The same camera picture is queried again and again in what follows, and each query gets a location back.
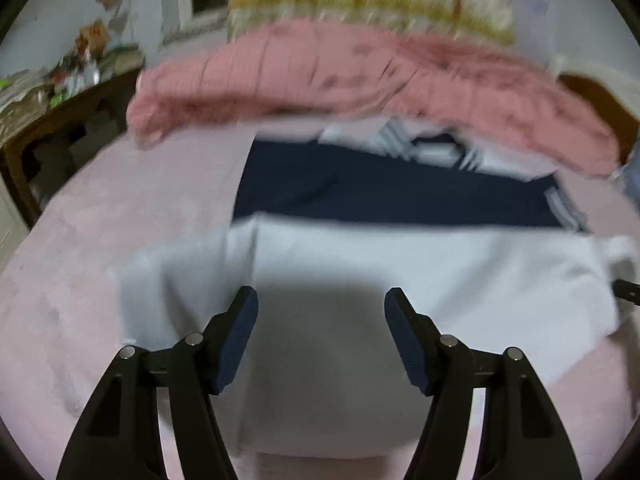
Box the clutter pile on table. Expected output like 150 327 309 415
0 19 144 112

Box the blue cloth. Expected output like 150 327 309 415
611 144 640 193

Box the wooden side table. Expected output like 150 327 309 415
0 57 147 229

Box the pink plaid quilt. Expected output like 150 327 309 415
126 20 624 179

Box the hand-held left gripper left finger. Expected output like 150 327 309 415
56 286 260 480

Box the brown headboard with white trim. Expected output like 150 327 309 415
549 56 640 167

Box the white and navy striped jacket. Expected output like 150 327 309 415
112 119 640 459

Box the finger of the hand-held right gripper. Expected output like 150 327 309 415
612 279 640 307

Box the pink bed sheet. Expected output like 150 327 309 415
0 125 640 480

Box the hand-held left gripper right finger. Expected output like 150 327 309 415
383 287 584 480

